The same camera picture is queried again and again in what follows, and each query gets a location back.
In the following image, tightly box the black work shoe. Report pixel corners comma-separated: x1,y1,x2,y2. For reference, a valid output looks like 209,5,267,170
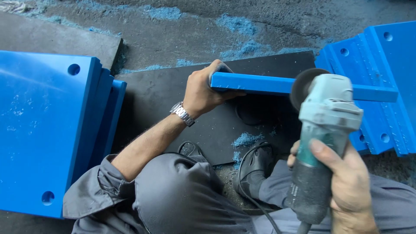
233,140,275,199
177,141,206,157

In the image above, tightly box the large blue plastic plate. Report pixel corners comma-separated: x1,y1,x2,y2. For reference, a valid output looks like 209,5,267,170
0,50,103,219

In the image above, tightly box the green angle grinder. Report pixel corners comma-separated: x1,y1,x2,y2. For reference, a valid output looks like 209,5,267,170
285,68,364,234

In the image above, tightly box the black rubber mat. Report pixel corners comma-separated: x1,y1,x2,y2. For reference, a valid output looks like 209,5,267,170
112,51,316,167

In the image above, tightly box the gray flat slab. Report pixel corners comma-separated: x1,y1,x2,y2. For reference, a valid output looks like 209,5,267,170
0,11,124,71

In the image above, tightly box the gray work clothing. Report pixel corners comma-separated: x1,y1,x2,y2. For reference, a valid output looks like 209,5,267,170
62,153,416,234

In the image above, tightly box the person's left hand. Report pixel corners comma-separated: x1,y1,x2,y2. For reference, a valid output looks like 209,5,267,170
183,59,246,118

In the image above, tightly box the person's right hand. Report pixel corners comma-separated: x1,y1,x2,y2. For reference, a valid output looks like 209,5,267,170
287,139,379,226

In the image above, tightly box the silver metal wristwatch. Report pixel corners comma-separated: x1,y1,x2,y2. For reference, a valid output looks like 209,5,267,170
169,101,196,127

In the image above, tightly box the blue plastic shavings pile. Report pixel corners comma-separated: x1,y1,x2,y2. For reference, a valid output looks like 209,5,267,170
219,40,272,60
215,14,258,37
231,132,265,149

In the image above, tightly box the black grinder power cable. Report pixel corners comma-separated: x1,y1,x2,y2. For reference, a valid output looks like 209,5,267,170
237,142,283,234

